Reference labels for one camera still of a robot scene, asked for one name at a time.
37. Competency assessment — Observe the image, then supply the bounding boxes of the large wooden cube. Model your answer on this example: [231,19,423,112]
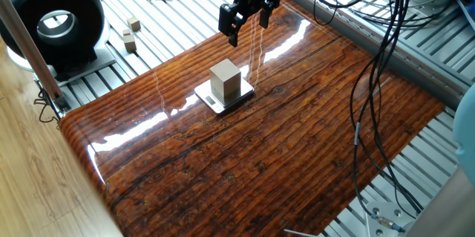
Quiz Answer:
[209,58,243,99]

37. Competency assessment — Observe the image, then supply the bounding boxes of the silver digital scale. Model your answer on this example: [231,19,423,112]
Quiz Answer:
[194,77,255,114]

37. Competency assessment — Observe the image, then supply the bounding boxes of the tall small wooden block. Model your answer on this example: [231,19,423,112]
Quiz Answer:
[122,34,137,53]

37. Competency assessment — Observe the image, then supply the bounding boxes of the glossy wood-grain board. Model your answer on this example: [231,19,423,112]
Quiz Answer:
[59,0,445,237]

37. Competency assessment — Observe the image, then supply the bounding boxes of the grey aluminium table rail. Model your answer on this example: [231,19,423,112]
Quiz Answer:
[274,0,475,111]

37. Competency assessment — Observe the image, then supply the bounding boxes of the thin black cables on slats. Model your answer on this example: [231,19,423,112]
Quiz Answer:
[356,2,461,32]

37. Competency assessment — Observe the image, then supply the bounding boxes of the black cable with white tag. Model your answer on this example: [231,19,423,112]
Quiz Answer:
[348,0,411,218]

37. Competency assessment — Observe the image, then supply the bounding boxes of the aluminium frame post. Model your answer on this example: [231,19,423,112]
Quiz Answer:
[0,0,71,114]

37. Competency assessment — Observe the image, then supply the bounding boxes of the thin black loose wire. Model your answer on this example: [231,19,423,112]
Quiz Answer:
[33,88,60,123]

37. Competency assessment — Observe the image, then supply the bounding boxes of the black ring device on stand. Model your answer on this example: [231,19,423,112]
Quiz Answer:
[0,0,118,88]

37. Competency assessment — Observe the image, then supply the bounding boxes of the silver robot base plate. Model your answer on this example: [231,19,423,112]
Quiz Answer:
[365,201,416,237]

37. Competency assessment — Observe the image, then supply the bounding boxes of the cable with silver connector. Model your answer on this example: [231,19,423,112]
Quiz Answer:
[370,212,406,233]

